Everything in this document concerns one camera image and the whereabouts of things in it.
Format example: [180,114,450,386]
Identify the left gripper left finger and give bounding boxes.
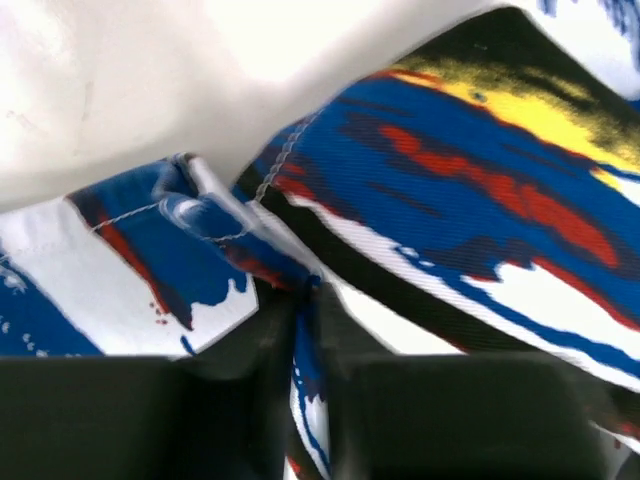
[1,288,300,479]

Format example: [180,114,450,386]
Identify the blue patterned trousers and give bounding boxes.
[1,1,639,479]

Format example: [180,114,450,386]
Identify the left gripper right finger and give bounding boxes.
[315,285,639,479]

